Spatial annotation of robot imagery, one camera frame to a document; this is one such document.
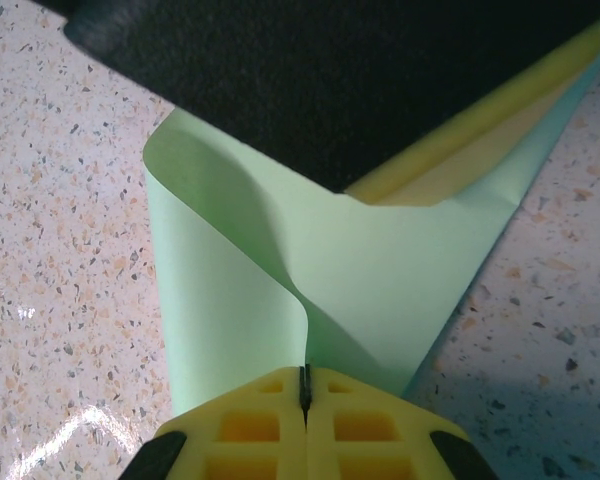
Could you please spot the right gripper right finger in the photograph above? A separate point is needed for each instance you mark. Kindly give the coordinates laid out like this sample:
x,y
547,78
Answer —
x,y
370,435

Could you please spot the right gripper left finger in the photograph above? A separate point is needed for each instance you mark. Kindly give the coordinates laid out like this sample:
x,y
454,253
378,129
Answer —
x,y
250,435

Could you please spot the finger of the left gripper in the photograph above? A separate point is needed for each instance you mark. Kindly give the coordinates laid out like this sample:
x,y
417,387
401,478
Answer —
x,y
355,85

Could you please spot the green paper sheet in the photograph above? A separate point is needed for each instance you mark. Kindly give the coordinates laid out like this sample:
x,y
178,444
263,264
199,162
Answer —
x,y
370,270

